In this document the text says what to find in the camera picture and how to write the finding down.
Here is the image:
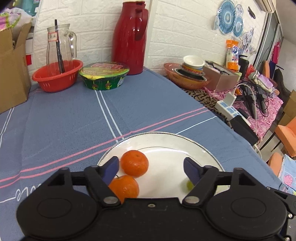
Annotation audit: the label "green fruit on plate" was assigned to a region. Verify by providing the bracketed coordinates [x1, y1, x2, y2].
[186, 180, 194, 191]

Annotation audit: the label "orange mandarin with stem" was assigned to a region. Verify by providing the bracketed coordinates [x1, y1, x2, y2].
[108, 175, 139, 203]

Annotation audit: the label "white round plate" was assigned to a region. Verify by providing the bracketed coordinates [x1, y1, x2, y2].
[98, 132, 224, 200]

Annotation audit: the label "orange mandarin back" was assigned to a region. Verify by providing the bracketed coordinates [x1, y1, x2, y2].
[120, 150, 149, 178]

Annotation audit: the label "black box on side table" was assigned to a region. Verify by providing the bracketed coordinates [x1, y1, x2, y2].
[230, 115, 259, 146]

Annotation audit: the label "blue striped tablecloth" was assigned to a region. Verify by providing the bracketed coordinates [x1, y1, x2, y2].
[1, 69, 280, 240]

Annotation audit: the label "white power strip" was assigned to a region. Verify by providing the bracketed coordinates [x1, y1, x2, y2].
[215, 100, 251, 126]

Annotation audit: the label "white charger plug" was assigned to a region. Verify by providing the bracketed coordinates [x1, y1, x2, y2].
[223, 92, 237, 106]

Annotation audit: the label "green instant noodle bowl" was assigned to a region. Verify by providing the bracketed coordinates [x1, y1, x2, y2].
[79, 62, 130, 90]

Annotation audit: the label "red plastic basket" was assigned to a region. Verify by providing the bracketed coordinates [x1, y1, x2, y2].
[32, 60, 83, 93]

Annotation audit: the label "black stick in pitcher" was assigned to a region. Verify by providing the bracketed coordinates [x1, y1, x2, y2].
[54, 19, 65, 74]

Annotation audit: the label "brown cardboard box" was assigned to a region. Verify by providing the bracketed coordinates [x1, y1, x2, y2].
[0, 23, 32, 113]

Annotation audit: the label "orange white snack bag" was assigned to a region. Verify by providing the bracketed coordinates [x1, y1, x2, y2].
[226, 40, 239, 72]

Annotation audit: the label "red thermos jug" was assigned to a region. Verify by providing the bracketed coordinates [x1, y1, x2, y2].
[111, 1, 149, 75]

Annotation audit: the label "glass pitcher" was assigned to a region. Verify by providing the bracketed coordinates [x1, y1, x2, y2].
[46, 24, 77, 75]

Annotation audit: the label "floral cloth bundle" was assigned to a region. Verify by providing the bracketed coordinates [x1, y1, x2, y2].
[0, 8, 33, 32]

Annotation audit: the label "white air conditioner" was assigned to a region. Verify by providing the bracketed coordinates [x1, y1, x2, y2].
[256, 0, 276, 14]

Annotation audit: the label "blue decorative wall plates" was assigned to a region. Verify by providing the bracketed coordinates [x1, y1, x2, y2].
[213, 0, 244, 38]

